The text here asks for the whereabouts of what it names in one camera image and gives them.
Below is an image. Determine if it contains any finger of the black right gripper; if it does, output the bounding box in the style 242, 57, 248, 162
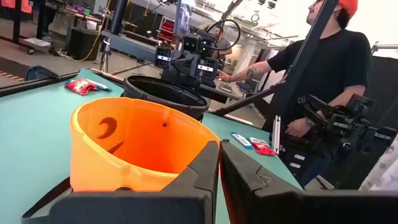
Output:
154, 45, 174, 70
197, 57, 220, 82

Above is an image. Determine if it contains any orange pumpkin bucket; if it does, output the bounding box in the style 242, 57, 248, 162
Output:
70, 96, 221, 193

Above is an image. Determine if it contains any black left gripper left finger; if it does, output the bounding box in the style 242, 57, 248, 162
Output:
21, 141, 220, 224

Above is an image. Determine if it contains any person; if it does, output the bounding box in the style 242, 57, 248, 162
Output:
216, 0, 373, 187
213, 26, 233, 62

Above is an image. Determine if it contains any silver metal bracket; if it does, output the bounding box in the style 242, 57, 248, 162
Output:
272, 115, 282, 155

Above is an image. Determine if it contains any black halloween bucket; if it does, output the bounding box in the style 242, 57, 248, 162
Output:
123, 75, 210, 121

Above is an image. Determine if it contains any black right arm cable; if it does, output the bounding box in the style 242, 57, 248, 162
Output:
205, 19, 242, 52

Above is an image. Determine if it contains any green table mat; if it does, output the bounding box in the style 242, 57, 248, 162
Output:
0, 68, 304, 224

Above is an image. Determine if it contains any dark chair back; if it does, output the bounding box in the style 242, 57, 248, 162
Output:
24, 65, 62, 82

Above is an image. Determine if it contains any red storage rack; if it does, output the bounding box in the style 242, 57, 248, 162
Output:
157, 17, 175, 43

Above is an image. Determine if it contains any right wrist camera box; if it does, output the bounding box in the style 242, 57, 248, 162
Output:
182, 33, 200, 54

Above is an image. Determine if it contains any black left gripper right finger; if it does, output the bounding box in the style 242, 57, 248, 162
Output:
220, 140, 398, 224

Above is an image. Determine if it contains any red Skittles packet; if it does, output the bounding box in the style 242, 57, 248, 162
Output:
65, 78, 98, 96
249, 138, 277, 156

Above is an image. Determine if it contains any black cabinet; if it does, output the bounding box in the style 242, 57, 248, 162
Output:
68, 27, 101, 62

